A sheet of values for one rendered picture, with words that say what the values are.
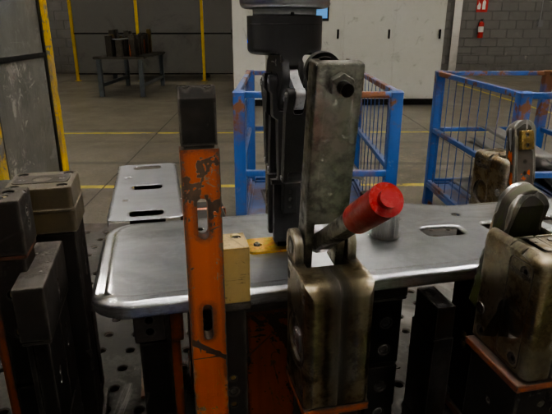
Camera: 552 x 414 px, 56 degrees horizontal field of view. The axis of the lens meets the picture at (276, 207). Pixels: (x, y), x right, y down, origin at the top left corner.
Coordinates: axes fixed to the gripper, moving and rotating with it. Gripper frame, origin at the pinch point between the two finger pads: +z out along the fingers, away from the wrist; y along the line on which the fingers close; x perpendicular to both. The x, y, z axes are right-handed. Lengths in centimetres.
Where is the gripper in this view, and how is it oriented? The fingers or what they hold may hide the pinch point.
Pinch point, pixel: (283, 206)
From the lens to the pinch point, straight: 57.8
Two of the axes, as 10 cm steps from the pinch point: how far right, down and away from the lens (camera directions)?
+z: 0.0, 9.4, 3.3
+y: -2.2, -3.2, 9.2
